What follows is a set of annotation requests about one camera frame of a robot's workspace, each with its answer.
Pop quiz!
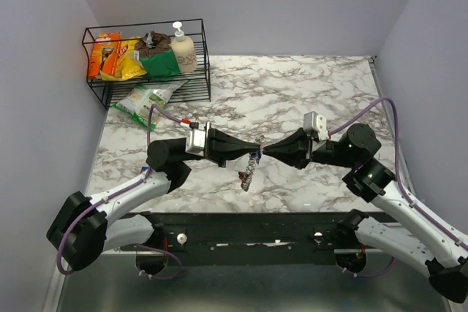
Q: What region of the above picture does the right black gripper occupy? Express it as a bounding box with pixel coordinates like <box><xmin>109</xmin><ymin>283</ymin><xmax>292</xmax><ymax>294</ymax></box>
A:
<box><xmin>263</xmin><ymin>125</ymin><xmax>356</xmax><ymax>169</ymax></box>

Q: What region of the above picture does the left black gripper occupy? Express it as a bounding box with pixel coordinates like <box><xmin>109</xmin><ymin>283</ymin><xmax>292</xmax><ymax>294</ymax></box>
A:
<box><xmin>182</xmin><ymin>122</ymin><xmax>260</xmax><ymax>168</ymax></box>

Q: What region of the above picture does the metal disc with keyrings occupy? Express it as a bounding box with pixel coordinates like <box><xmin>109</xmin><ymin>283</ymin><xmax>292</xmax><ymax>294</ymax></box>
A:
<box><xmin>241</xmin><ymin>135</ymin><xmax>265</xmax><ymax>192</ymax></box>

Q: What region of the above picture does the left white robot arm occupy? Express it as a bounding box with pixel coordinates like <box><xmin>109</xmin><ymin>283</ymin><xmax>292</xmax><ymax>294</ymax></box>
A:
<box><xmin>46</xmin><ymin>127</ymin><xmax>260</xmax><ymax>275</ymax></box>

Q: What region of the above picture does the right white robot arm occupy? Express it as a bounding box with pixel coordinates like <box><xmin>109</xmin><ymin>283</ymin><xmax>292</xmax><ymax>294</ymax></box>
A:
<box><xmin>263</xmin><ymin>123</ymin><xmax>467</xmax><ymax>303</ymax></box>

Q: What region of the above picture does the key with red tag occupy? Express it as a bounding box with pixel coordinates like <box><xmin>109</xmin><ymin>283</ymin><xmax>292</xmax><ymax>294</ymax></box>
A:
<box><xmin>238</xmin><ymin>172</ymin><xmax>249</xmax><ymax>181</ymax></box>

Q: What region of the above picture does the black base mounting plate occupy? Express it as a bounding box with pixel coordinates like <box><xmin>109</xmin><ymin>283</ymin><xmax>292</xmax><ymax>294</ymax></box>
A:
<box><xmin>120</xmin><ymin>211</ymin><xmax>403</xmax><ymax>267</ymax></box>

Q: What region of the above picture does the green white snack bag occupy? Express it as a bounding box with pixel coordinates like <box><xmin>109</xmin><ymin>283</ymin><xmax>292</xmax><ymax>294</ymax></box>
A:
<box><xmin>113</xmin><ymin>80</ymin><xmax>188</xmax><ymax>131</ymax></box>

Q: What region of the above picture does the beige pump soap bottle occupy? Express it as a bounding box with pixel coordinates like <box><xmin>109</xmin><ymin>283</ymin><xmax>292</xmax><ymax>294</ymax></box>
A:
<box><xmin>171</xmin><ymin>21</ymin><xmax>197</xmax><ymax>74</ymax></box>

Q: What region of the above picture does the green and brown bag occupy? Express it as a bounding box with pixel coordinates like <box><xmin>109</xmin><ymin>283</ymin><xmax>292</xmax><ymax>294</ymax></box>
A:
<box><xmin>135</xmin><ymin>31</ymin><xmax>180</xmax><ymax>80</ymax></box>

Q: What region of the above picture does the yellow chips bag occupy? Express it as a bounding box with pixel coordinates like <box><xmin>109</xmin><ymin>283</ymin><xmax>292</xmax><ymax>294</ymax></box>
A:
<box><xmin>100</xmin><ymin>37</ymin><xmax>146</xmax><ymax>81</ymax></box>

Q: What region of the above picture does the orange razor package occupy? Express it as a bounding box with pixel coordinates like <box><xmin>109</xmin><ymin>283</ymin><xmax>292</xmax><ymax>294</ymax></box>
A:
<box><xmin>88</xmin><ymin>32</ymin><xmax>121</xmax><ymax>80</ymax></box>

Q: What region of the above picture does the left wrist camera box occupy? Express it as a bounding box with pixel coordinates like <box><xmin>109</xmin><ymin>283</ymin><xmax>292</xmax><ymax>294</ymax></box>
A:
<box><xmin>185</xmin><ymin>122</ymin><xmax>211</xmax><ymax>156</ymax></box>

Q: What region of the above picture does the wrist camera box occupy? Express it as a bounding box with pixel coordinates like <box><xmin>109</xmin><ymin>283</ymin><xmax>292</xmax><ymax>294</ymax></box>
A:
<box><xmin>185</xmin><ymin>122</ymin><xmax>211</xmax><ymax>156</ymax></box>
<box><xmin>303</xmin><ymin>111</ymin><xmax>329</xmax><ymax>142</ymax></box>

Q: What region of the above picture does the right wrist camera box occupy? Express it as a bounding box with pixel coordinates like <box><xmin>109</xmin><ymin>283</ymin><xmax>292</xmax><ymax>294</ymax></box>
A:
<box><xmin>303</xmin><ymin>111</ymin><xmax>329</xmax><ymax>142</ymax></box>

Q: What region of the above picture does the black wire basket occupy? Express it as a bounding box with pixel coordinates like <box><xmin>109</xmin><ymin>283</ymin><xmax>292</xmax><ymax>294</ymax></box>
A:
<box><xmin>81</xmin><ymin>18</ymin><xmax>211</xmax><ymax>109</ymax></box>

